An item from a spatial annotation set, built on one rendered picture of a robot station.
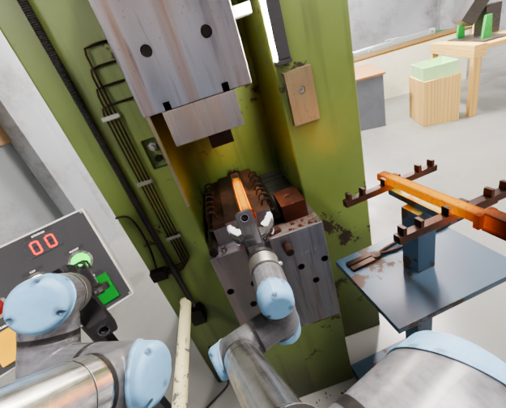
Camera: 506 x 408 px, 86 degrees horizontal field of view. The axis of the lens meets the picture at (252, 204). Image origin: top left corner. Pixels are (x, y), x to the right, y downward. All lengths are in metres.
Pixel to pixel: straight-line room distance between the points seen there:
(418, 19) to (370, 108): 5.55
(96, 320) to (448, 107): 4.29
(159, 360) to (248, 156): 1.05
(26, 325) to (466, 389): 0.49
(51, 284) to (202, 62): 0.57
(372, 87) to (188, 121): 3.89
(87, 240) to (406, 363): 0.77
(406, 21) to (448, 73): 5.56
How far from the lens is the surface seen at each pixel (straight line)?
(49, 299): 0.46
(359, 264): 0.98
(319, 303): 1.12
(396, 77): 6.27
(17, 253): 0.91
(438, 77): 4.32
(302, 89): 0.95
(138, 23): 0.79
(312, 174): 1.04
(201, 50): 0.77
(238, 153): 1.30
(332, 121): 1.02
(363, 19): 9.52
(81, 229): 0.88
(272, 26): 0.91
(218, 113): 0.78
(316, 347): 1.32
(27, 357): 0.50
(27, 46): 1.02
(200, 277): 1.19
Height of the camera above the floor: 1.42
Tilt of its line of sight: 27 degrees down
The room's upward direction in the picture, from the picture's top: 18 degrees counter-clockwise
